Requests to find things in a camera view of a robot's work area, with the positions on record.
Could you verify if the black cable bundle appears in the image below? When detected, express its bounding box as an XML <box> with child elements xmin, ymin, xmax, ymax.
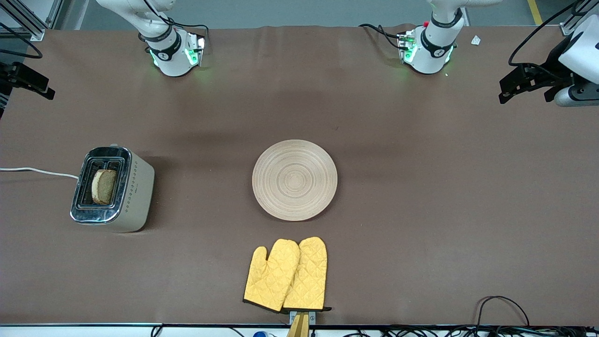
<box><xmin>342</xmin><ymin>325</ymin><xmax>599</xmax><ymax>337</ymax></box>

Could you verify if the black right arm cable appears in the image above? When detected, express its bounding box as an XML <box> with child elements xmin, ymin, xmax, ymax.
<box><xmin>0</xmin><ymin>22</ymin><xmax>44</xmax><ymax>59</ymax></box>

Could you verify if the beige and chrome toaster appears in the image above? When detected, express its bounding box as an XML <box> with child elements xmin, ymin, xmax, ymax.
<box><xmin>70</xmin><ymin>144</ymin><xmax>155</xmax><ymax>233</ymax></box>

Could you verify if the brown table cover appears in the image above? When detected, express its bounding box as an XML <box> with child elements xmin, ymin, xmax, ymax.
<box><xmin>0</xmin><ymin>23</ymin><xmax>599</xmax><ymax>326</ymax></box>

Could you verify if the black looped cable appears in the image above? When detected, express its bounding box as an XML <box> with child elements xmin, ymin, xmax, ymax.
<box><xmin>476</xmin><ymin>296</ymin><xmax>530</xmax><ymax>328</ymax></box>

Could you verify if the black left arm base cable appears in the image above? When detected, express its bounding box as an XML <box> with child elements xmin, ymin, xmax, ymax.
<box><xmin>358</xmin><ymin>23</ymin><xmax>403</xmax><ymax>50</ymax></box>

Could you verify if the aluminium frame profile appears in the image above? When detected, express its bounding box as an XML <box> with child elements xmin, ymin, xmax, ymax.
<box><xmin>560</xmin><ymin>0</ymin><xmax>591</xmax><ymax>36</ymax></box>
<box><xmin>0</xmin><ymin>0</ymin><xmax>64</xmax><ymax>42</ymax></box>

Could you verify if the wooden stick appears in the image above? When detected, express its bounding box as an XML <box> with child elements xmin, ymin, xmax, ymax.
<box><xmin>286</xmin><ymin>313</ymin><xmax>310</xmax><ymax>337</ymax></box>

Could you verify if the brown toast slice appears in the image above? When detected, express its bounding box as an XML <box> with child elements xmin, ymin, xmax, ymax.
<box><xmin>91</xmin><ymin>169</ymin><xmax>118</xmax><ymax>205</ymax></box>

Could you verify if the yellow quilted oven mitt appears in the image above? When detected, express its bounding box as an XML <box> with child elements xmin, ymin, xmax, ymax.
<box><xmin>243</xmin><ymin>239</ymin><xmax>300</xmax><ymax>313</ymax></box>
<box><xmin>282</xmin><ymin>236</ymin><xmax>332</xmax><ymax>312</ymax></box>

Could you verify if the round wooden plate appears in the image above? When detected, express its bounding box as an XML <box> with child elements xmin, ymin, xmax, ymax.
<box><xmin>252</xmin><ymin>139</ymin><xmax>338</xmax><ymax>222</ymax></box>

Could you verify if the small metal bracket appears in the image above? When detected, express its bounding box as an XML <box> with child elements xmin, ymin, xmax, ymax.
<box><xmin>289</xmin><ymin>310</ymin><xmax>316</xmax><ymax>325</ymax></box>

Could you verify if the white toaster power cable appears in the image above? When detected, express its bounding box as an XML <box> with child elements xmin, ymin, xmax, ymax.
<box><xmin>0</xmin><ymin>167</ymin><xmax>79</xmax><ymax>180</ymax></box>

